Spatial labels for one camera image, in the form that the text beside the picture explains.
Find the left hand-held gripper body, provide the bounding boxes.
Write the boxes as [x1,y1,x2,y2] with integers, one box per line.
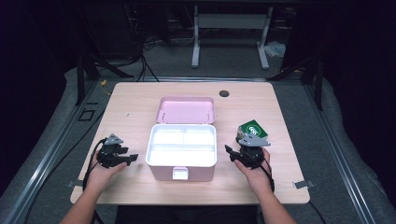
[96,133,125,169]

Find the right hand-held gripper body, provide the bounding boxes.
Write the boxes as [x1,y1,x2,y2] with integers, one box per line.
[237,133,271,170]

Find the green carton box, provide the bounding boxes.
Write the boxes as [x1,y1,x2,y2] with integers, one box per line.
[235,119,269,144]

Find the white plastic tray insert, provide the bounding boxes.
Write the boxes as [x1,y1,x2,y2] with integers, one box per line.
[145,123,218,168]

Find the pink storage box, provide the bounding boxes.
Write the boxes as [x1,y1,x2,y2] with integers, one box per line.
[145,96,218,182]

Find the person's left hand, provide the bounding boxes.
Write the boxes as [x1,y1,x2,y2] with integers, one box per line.
[85,151,129,191]

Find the person's right hand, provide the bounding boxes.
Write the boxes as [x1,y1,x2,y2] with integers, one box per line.
[233,148,275,194]

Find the grey tape strip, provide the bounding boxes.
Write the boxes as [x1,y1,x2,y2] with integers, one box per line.
[65,179,85,189]
[292,179,317,190]

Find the person's dark clothing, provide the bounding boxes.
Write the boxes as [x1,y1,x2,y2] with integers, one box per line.
[114,204,260,224]

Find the black metal stand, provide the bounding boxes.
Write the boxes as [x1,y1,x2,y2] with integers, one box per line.
[75,50,135,106]
[268,55,325,110]

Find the clear plastic bag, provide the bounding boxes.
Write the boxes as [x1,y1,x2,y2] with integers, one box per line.
[265,40,287,58]

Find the right hand-held gripper black cable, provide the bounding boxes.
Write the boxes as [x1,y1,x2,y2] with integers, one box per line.
[257,162,276,193]

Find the thin black floor cable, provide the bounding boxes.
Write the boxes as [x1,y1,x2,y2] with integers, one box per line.
[307,200,327,224]

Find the bundle of black floor cables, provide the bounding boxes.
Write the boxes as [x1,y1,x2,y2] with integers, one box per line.
[122,35,161,83]

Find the white metal desk frame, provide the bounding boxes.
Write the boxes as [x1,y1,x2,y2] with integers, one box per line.
[191,5,275,70]

